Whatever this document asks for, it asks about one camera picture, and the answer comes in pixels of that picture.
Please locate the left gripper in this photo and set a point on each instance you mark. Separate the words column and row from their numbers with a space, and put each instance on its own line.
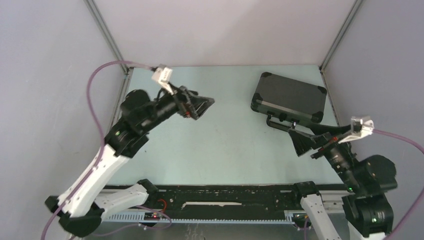
column 189, row 103

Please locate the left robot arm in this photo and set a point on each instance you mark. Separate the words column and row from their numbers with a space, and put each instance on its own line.
column 81, row 209

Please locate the black poker set case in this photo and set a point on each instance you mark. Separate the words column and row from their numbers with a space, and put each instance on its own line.
column 288, row 100

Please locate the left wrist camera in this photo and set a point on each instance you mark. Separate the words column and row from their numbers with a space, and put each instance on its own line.
column 161, row 75

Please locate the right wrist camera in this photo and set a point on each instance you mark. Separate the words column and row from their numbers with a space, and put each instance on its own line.
column 360, row 127

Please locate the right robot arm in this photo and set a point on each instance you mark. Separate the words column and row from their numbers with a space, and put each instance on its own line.
column 366, row 207

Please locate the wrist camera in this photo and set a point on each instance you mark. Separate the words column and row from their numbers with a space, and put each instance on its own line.
column 360, row 127
column 161, row 75

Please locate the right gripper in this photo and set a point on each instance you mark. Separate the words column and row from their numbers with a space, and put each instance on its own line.
column 302, row 141

